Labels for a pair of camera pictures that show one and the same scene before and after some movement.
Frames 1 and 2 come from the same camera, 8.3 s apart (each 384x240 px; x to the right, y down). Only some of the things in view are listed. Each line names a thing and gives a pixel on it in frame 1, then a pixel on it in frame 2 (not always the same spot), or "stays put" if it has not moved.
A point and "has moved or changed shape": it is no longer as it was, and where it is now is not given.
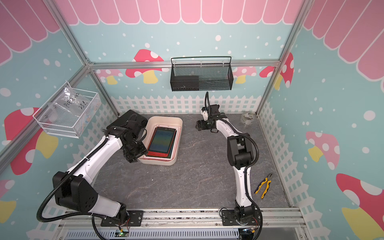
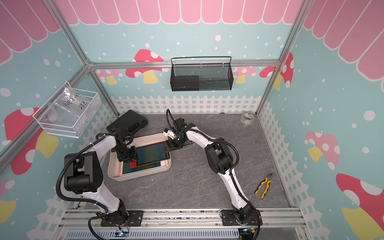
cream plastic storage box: (152, 121) -> (114, 162)
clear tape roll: (248, 118) stays put
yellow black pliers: (268, 179) stays put
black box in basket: (184, 83) stays put
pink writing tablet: (163, 144) -> (124, 167)
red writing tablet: (162, 141) has moved or changed shape
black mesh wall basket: (201, 73) stays put
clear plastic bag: (70, 102) stays put
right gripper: (198, 125) -> (170, 141)
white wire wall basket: (68, 112) stays put
